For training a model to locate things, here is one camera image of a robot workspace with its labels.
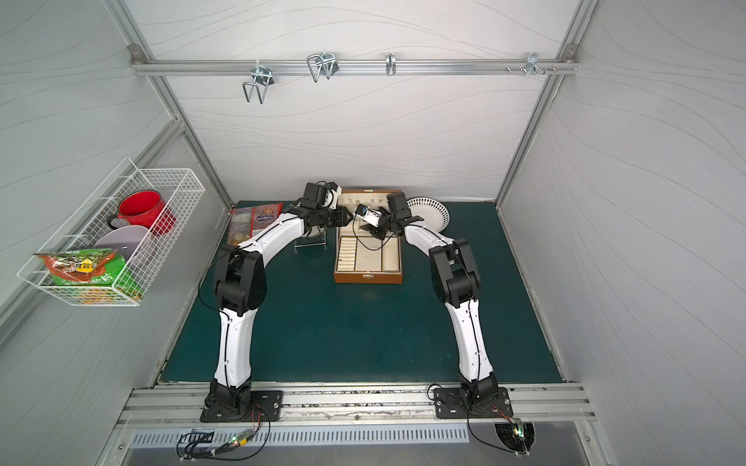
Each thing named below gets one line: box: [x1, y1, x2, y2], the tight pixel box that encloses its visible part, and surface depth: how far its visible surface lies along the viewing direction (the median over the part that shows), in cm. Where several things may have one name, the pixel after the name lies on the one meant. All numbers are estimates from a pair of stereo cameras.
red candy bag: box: [227, 202, 284, 246], surface depth 112 cm
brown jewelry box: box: [334, 189, 404, 285], surface depth 98 cm
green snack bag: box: [33, 248, 143, 305], surface depth 55 cm
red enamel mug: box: [106, 189, 177, 236], surface depth 67 cm
